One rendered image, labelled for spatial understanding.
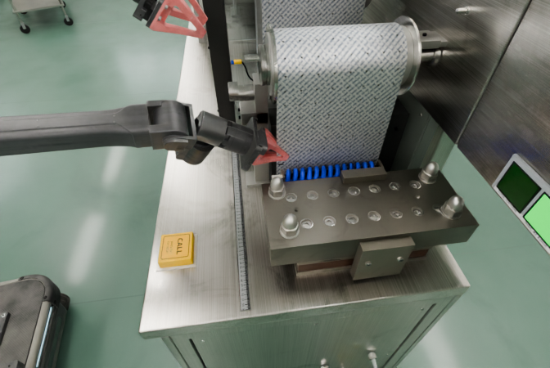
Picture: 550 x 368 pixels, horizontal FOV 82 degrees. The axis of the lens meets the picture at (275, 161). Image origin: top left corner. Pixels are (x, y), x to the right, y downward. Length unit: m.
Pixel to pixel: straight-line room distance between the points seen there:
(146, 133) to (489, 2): 0.58
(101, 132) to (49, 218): 1.76
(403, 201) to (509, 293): 1.38
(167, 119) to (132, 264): 1.39
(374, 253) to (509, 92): 0.34
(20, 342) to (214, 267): 1.04
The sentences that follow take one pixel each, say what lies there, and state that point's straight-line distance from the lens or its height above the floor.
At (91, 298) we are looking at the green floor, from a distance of 1.89.
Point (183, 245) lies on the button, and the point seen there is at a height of 0.92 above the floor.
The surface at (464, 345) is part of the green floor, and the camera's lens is 1.80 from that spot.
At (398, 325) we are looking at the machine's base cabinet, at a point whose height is 0.72.
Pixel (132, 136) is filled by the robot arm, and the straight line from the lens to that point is 0.58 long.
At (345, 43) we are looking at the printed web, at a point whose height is 1.30.
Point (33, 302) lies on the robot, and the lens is 1.70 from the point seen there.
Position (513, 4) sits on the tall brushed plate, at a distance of 0.60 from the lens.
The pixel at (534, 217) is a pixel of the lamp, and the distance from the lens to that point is 0.57.
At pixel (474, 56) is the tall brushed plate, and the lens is 0.65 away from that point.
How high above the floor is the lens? 1.53
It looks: 43 degrees down
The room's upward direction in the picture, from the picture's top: straight up
